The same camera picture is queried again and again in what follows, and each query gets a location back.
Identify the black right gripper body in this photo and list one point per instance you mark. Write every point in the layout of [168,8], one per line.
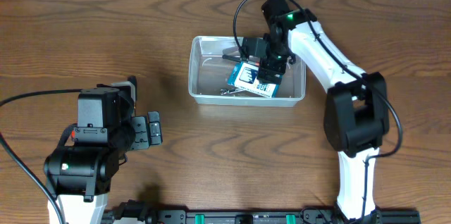
[269,75]

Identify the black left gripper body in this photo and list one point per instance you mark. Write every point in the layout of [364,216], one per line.
[141,132]

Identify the small claw hammer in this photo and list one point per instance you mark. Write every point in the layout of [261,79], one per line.
[238,59]

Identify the white and teal box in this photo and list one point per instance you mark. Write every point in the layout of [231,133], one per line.
[245,76]

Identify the silver combination wrench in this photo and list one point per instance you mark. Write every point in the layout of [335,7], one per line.
[230,91]

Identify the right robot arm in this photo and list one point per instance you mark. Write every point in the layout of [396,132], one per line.
[356,113]

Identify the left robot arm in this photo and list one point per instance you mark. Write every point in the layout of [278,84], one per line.
[90,152]

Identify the clear plastic container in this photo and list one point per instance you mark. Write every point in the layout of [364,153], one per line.
[209,73]

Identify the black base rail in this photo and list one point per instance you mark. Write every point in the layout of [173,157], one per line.
[142,213]

